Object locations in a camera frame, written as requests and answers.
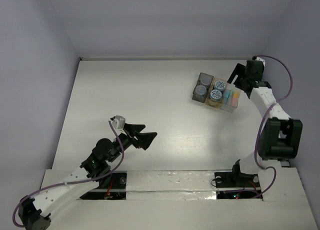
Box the orange pencil-shaped case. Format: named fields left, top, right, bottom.
left=230, top=91, right=240, bottom=108

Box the blue pencil-shaped case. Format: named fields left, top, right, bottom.
left=222, top=89, right=231, bottom=105

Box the clear plastic bin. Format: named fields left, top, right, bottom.
left=220, top=85, right=241, bottom=113

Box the wooden bin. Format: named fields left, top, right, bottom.
left=205, top=77, right=228, bottom=109

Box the dark grey plastic bin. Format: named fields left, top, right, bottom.
left=192, top=72, right=214, bottom=103

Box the teal pencil-shaped case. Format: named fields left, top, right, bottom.
left=229, top=89, right=234, bottom=98

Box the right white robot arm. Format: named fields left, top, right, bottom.
left=228, top=55, right=303, bottom=186

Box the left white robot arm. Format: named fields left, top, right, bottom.
left=12, top=123, right=158, bottom=230

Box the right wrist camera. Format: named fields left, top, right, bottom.
left=252, top=55, right=266, bottom=66

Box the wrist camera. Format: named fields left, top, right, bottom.
left=109, top=115, right=126, bottom=131
left=252, top=55, right=266, bottom=66

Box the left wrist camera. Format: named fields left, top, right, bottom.
left=109, top=115, right=126, bottom=131

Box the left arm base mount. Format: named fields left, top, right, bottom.
left=80, top=171, right=127, bottom=200

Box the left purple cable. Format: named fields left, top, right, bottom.
left=11, top=119, right=125, bottom=227

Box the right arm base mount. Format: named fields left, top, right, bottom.
left=210, top=160, right=262, bottom=200

